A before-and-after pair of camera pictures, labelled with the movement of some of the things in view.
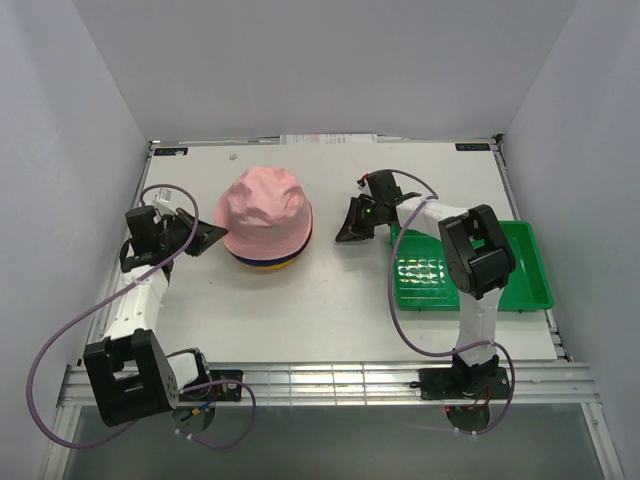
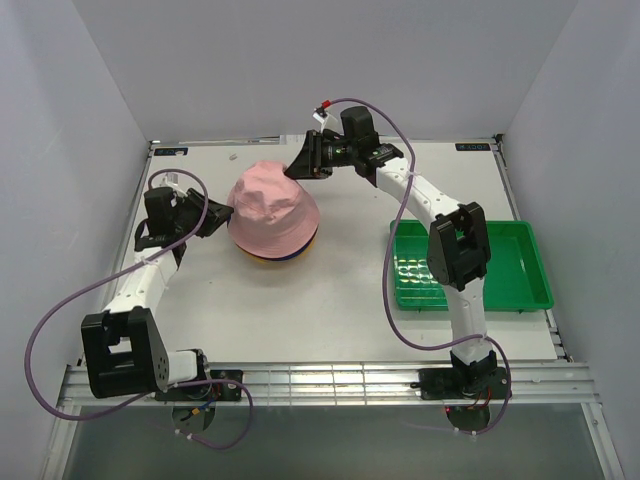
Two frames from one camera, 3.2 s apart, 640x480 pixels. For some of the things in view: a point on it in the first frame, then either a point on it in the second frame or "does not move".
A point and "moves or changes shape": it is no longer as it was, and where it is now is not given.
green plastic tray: (422, 282) does not move
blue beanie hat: (275, 261) moves or changes shape
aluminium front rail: (343, 385) does not move
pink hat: (265, 214) does not move
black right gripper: (352, 228) -> (308, 163)
